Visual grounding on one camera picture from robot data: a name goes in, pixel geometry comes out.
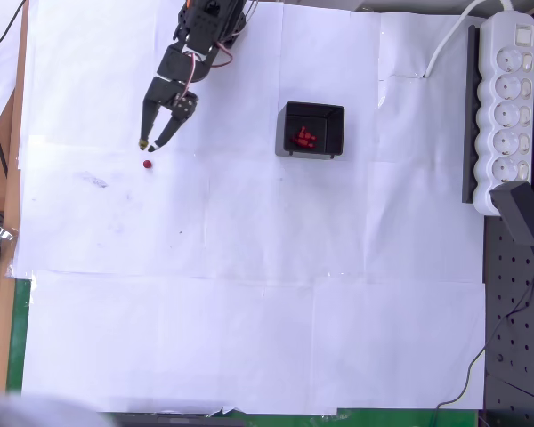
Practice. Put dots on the blurred grey object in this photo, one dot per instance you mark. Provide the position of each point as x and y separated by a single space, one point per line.
26 409

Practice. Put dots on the dark power strip holder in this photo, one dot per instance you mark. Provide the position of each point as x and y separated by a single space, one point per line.
471 111

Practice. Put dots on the white paper sheet covering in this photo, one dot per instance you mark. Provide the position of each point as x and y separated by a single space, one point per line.
249 311

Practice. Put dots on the black power adapter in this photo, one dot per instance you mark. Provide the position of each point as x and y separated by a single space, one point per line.
518 209

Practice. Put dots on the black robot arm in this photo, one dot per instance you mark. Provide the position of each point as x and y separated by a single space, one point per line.
196 26

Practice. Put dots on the white power strip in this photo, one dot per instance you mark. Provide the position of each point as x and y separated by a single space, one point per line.
507 111

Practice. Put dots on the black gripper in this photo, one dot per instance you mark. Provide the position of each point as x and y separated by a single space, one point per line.
164 94

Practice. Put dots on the dark flat device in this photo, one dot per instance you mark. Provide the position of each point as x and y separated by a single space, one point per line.
178 420

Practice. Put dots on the black pegboard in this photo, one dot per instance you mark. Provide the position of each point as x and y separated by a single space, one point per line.
507 276

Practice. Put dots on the green cutting mat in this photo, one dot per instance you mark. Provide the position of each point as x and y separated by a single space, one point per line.
18 333

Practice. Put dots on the black square container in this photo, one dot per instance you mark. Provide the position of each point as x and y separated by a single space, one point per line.
336 129

